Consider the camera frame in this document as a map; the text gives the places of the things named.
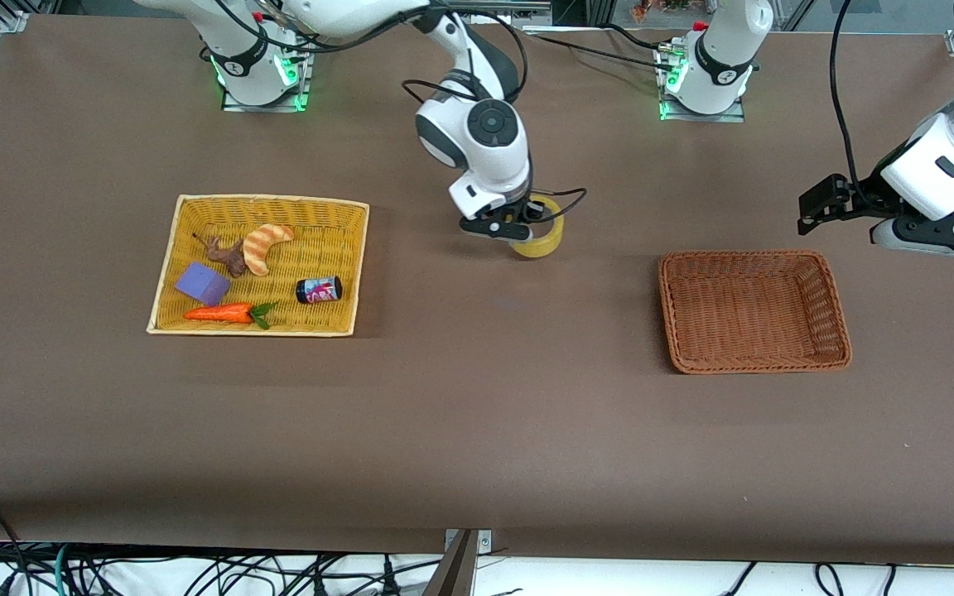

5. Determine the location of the small metal bracket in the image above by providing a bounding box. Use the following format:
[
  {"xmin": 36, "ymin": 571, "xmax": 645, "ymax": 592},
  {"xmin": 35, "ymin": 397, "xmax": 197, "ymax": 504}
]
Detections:
[{"xmin": 444, "ymin": 528, "xmax": 494, "ymax": 554}]

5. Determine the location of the dark metal post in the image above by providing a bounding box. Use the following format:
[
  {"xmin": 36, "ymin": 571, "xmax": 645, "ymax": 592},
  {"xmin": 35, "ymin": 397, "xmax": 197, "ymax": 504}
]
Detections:
[{"xmin": 423, "ymin": 530, "xmax": 479, "ymax": 596}]

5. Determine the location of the purple foam cube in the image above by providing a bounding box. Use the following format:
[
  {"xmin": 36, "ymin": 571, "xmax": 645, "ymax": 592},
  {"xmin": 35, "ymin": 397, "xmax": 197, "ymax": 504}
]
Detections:
[{"xmin": 175, "ymin": 262, "xmax": 232, "ymax": 307}]

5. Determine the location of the yellow wicker tray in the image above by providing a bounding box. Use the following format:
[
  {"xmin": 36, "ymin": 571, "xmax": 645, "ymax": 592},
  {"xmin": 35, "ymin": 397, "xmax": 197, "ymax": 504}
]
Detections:
[{"xmin": 146, "ymin": 194, "xmax": 371, "ymax": 338}]

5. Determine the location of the toy croissant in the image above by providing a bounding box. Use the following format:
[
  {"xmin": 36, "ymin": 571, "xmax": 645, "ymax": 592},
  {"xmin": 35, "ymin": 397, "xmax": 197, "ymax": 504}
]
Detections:
[{"xmin": 243, "ymin": 223, "xmax": 296, "ymax": 277}]

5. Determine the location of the brown toy figure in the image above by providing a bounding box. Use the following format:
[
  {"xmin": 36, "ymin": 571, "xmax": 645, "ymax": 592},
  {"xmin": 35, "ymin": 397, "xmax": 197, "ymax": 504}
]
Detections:
[{"xmin": 192, "ymin": 233, "xmax": 248, "ymax": 278}]

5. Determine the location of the small black printed can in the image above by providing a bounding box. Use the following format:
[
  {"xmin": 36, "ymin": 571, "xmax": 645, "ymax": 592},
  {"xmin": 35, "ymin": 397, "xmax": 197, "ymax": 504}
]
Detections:
[{"xmin": 295, "ymin": 276, "xmax": 344, "ymax": 305}]

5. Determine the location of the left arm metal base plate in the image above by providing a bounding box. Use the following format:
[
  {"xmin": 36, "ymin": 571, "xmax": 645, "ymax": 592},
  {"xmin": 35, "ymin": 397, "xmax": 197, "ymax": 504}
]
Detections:
[{"xmin": 658, "ymin": 48, "xmax": 748, "ymax": 124}]

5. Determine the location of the yellow tape roll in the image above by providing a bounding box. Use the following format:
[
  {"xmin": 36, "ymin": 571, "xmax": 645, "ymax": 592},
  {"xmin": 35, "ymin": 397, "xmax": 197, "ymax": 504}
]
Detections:
[{"xmin": 510, "ymin": 195, "xmax": 566, "ymax": 259}]

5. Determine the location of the brown wicker basket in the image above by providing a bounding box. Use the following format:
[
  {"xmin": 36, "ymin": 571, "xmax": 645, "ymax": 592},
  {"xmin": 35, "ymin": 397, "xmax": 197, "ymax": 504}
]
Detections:
[{"xmin": 658, "ymin": 249, "xmax": 853, "ymax": 376}]

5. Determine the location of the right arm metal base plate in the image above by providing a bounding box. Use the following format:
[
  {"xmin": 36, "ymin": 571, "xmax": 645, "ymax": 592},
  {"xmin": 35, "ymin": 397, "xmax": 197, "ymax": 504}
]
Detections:
[{"xmin": 220, "ymin": 56, "xmax": 313, "ymax": 113}]

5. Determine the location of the orange background object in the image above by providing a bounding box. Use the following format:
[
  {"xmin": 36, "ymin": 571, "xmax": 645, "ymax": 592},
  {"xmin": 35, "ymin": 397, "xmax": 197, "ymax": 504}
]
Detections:
[{"xmin": 630, "ymin": 0, "xmax": 695, "ymax": 22}]

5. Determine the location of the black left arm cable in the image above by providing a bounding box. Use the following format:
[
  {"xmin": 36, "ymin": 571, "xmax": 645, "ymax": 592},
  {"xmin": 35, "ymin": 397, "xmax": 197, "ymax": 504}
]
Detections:
[{"xmin": 827, "ymin": 0, "xmax": 884, "ymax": 208}]

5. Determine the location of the orange toy carrot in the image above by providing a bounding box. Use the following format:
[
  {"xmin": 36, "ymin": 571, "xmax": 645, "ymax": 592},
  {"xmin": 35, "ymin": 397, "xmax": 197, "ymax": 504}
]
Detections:
[{"xmin": 184, "ymin": 301, "xmax": 279, "ymax": 331}]

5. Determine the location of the thin black cable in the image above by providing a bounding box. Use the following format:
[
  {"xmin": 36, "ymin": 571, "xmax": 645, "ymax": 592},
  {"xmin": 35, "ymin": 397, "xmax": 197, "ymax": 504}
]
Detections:
[{"xmin": 523, "ymin": 23, "xmax": 677, "ymax": 75}]

